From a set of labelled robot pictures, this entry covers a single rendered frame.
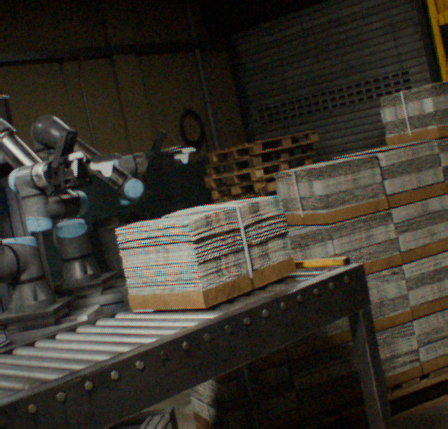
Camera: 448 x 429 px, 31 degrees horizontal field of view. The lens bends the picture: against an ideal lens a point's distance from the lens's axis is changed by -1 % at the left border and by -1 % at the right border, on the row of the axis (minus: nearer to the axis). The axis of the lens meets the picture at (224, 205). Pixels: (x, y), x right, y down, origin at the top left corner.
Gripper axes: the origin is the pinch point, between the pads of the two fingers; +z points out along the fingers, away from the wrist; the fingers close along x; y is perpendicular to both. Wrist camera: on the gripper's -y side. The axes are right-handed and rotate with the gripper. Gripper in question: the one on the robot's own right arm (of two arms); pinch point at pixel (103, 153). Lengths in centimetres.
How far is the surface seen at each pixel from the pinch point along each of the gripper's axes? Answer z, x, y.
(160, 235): 14.2, -2.0, 23.6
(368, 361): 46, -46, 64
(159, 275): 9.8, -4.9, 33.7
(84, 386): 29, 44, 52
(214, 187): -430, -646, -50
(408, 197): 20, -151, 17
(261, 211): 28.5, -28.1, 20.2
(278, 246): 29, -34, 30
